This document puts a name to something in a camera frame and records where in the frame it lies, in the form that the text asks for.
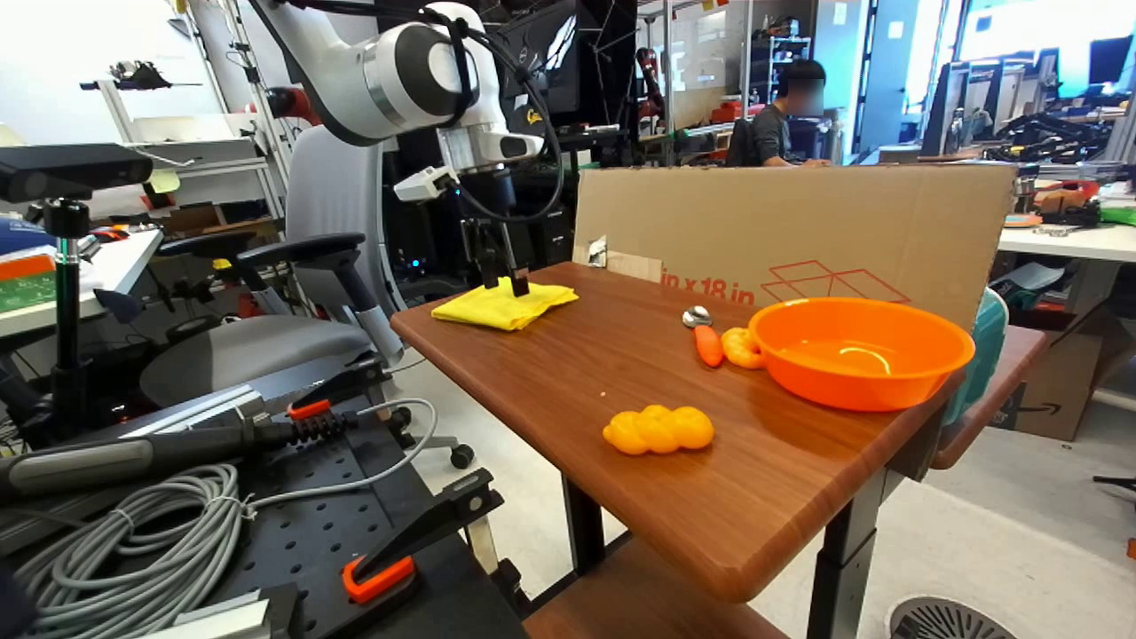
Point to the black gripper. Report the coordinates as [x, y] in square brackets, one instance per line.
[489, 195]

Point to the yellow towel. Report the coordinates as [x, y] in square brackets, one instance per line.
[504, 307]

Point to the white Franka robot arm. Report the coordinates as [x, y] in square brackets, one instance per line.
[411, 76]

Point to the gray office chair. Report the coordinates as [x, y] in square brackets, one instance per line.
[339, 202]

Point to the small silver metal object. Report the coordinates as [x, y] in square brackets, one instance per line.
[693, 316]

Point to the black computer monitor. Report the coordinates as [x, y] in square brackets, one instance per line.
[557, 58]

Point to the orange toy carrot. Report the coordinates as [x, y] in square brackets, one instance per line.
[707, 347]

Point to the yellow bumpy plush toy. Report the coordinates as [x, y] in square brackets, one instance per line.
[660, 431]

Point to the large cardboard box panel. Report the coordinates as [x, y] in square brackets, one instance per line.
[758, 224]

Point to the black table leg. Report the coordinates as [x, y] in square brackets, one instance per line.
[584, 526]
[842, 571]

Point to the black clamp with orange grip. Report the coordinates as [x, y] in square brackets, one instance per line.
[411, 545]

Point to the person in dark shirt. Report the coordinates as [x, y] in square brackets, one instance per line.
[773, 126]

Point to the low wooden shelf board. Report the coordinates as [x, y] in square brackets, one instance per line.
[641, 597]

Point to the orange plastic bowl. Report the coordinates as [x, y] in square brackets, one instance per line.
[864, 357]

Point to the teal plastic container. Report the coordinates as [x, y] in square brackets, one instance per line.
[985, 342]

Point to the white desk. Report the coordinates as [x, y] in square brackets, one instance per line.
[1069, 244]

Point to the round black floor fan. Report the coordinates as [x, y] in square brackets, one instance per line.
[945, 622]

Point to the small brown cardboard box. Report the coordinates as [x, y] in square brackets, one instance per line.
[1068, 378]

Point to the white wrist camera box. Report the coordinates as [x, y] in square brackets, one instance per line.
[425, 183]

